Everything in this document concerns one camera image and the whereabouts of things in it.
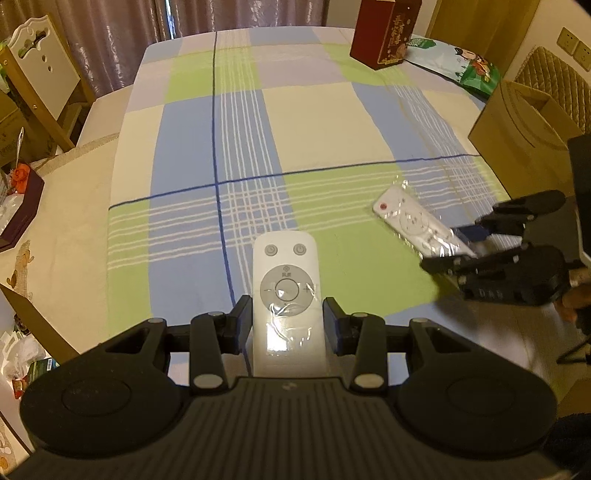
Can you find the person's right hand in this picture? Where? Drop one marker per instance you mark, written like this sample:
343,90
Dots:
578,300

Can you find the desktop with beige cover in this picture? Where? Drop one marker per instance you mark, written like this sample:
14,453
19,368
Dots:
78,207

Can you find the white wooden chair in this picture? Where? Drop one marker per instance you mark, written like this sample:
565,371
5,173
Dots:
41,78

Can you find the cartoon snack bag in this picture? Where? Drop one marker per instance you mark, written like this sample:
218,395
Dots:
457,64

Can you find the quilted beige chair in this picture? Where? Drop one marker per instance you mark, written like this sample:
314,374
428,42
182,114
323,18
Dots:
558,83

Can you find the leaning cardboard sheet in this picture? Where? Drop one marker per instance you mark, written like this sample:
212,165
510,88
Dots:
32,323

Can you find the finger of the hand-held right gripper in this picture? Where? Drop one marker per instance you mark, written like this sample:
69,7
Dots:
512,217
503,262

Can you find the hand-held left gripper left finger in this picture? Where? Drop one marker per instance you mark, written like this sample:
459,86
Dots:
240,325

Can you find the red gift box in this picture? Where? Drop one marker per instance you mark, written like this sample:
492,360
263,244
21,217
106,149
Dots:
385,32

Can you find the white remote with red button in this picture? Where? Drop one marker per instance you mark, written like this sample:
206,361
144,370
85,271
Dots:
415,219

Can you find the white remote with grey dial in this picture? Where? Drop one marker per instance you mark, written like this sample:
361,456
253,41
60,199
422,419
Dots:
286,286

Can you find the wooden door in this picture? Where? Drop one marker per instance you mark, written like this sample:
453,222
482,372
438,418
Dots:
475,32

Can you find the dark red tray box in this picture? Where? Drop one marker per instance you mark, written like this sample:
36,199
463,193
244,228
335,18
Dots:
21,212

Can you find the cardboard box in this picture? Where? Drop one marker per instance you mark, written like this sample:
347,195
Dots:
517,129

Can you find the pinkish curtain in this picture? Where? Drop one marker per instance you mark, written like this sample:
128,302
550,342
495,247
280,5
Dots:
138,32

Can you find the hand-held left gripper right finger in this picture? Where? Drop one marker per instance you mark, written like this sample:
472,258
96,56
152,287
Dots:
333,327

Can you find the checked tablecloth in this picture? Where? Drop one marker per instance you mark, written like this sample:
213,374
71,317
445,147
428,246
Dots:
300,138

